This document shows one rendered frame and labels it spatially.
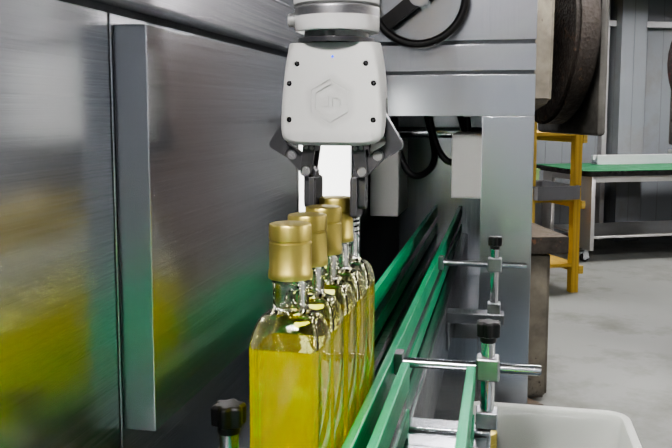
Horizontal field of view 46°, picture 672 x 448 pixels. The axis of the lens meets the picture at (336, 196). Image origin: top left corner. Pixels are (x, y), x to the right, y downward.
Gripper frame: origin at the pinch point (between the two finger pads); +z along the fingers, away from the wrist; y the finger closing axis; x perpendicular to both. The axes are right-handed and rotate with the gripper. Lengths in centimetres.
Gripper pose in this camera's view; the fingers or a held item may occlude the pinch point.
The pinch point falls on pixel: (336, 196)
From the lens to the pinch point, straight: 79.9
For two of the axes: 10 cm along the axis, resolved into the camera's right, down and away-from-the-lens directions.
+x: 2.1, -1.0, 9.7
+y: 9.8, 0.2, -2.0
